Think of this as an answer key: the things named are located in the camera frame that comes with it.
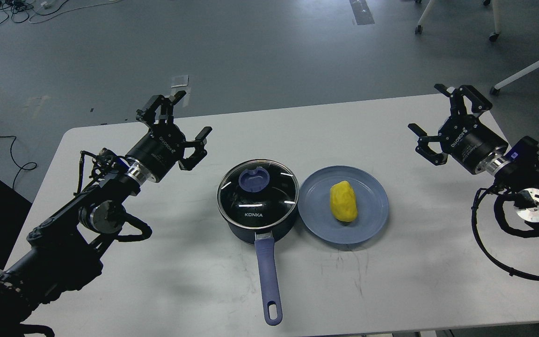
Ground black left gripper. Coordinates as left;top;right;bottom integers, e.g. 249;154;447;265
126;90;212;182

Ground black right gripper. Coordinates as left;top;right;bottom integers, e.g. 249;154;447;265
408;84;509;175

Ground glass pot lid blue knob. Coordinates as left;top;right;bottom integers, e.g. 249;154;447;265
217;159;299;230

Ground yellow potato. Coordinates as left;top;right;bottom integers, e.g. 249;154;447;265
329;181;358;223

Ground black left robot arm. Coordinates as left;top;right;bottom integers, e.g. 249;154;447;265
0;90;212;337

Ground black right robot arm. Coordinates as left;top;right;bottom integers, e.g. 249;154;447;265
408;83;539;281

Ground white chair legs with casters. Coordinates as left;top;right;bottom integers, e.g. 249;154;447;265
414;0;501;43

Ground blue plate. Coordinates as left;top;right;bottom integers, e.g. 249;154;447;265
298;166;389;245

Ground dark blue saucepan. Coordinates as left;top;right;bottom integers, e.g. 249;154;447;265
217;159;300;326

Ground black cable on floor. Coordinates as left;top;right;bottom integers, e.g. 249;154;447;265
0;107;38;190

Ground black floor cables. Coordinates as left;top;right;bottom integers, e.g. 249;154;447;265
0;0;121;30

